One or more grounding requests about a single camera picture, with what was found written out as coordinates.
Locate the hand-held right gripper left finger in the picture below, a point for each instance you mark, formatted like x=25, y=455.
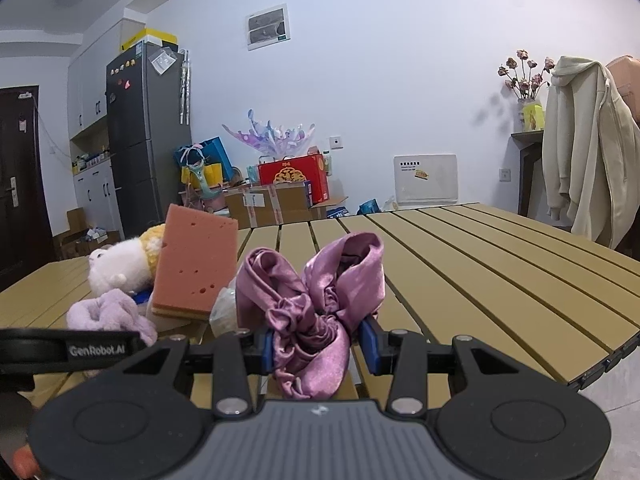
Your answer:
x=232, y=360

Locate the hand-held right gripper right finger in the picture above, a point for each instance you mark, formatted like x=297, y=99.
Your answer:
x=370, y=350

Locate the clear plastic bag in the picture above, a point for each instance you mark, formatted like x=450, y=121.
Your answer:
x=223, y=310

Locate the light purple fluffy scrunchie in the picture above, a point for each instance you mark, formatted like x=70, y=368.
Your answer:
x=105, y=310

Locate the purple satin scrunchie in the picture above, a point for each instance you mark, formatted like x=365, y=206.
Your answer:
x=310, y=310

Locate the brown striped block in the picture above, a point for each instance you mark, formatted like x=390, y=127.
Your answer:
x=195, y=260

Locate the white plush toy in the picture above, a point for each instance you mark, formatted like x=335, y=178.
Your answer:
x=120, y=265

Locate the person's left hand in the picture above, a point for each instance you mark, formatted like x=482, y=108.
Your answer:
x=24, y=460

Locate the open cardboard box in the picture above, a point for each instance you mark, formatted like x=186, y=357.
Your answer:
x=85, y=240

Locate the dark blue bag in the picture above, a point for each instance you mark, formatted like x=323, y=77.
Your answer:
x=370, y=206

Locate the tan slatted folding table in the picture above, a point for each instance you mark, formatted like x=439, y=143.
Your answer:
x=500, y=270

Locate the taped cardboard box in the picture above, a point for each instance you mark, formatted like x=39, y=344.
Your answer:
x=270, y=210

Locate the dark wooden door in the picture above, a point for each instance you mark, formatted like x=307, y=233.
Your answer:
x=20, y=200

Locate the white base cabinet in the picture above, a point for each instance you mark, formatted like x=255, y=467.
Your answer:
x=97, y=200

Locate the white panel heater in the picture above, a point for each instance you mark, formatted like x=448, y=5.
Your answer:
x=425, y=180

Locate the yellow gift bag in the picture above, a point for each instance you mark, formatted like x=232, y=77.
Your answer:
x=212, y=175

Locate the red gift box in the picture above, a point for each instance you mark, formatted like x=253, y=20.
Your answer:
x=292, y=175

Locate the blue gift bag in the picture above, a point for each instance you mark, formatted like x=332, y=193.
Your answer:
x=215, y=152

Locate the grey refrigerator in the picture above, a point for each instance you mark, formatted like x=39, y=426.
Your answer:
x=145, y=150

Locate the iridescent bouquet wrapping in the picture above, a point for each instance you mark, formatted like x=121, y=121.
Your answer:
x=270, y=135

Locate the dark wooden side table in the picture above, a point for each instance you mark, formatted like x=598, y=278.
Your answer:
x=530, y=170

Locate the cream hoodie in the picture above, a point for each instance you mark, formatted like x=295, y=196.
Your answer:
x=590, y=160

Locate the vase of dried flowers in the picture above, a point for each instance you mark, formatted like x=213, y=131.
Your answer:
x=527, y=90

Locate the yellow box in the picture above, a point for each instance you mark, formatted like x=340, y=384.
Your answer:
x=150, y=37

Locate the peach jacket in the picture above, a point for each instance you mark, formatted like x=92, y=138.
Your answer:
x=627, y=85

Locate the white wall outlet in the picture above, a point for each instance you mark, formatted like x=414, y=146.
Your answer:
x=505, y=174

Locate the white wall cabinet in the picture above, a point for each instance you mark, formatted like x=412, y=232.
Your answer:
x=95, y=90

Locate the wall fuse box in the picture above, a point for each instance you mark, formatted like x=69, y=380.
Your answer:
x=267, y=27

